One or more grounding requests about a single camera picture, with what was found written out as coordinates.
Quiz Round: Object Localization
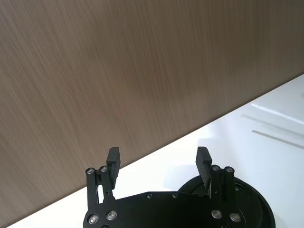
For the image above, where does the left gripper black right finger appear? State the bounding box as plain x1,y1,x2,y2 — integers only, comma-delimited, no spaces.
195,146,237,201

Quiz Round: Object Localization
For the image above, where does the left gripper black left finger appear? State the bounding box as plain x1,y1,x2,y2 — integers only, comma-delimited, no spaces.
85,147,123,212

